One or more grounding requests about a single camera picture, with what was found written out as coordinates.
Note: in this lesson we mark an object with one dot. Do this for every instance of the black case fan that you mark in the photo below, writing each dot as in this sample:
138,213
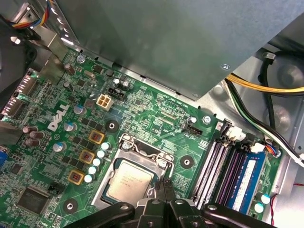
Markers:
12,59

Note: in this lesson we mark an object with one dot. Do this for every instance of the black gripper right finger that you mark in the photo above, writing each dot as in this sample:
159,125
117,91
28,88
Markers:
185,213

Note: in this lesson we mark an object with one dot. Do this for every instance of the black square chipset chip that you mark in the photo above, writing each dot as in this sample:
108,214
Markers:
33,200

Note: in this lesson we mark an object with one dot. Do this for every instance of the green motherboard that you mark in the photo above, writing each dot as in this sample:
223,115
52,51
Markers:
147,104

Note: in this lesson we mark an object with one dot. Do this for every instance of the black PC case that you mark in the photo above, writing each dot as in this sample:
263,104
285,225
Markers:
285,114

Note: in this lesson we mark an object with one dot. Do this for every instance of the metal socket cover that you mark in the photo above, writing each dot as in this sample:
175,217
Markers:
128,157

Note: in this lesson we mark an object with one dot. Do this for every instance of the white four-pin power connector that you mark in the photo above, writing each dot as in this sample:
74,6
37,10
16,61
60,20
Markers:
104,102

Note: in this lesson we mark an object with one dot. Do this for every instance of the black RAM slot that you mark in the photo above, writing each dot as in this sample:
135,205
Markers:
215,171
206,166
228,175

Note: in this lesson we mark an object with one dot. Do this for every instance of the silver CPU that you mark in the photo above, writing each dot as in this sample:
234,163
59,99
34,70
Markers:
130,180

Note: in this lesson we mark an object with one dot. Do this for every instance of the RAM stick with blue label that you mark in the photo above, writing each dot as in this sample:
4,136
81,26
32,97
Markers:
247,175

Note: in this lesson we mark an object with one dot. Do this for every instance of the CPU socket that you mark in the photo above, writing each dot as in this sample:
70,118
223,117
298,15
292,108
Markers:
126,146

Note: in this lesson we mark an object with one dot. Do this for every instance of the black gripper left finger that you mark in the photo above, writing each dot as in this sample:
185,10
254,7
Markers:
147,213

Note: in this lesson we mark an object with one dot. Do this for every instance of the metal locking lever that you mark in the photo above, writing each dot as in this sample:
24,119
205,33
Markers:
145,154

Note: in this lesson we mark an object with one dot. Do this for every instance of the blue VGA port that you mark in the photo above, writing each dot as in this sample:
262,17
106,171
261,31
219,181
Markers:
2,159

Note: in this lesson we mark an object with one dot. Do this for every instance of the grey power supply unit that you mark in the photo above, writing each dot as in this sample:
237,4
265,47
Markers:
166,35

